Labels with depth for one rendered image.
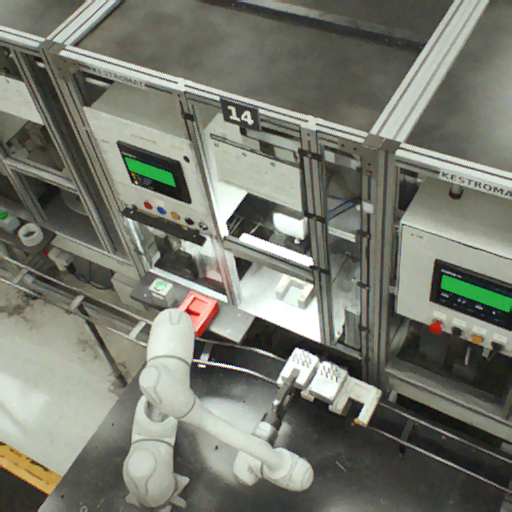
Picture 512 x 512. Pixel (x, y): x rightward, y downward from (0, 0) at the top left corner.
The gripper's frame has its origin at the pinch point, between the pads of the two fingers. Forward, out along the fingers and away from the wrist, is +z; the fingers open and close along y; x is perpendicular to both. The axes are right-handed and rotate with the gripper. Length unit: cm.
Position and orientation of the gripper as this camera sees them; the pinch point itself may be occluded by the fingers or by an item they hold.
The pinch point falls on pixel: (294, 379)
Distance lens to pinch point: 269.0
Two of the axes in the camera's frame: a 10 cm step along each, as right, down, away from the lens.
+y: -1.3, -5.7, -8.1
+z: 4.7, -7.6, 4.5
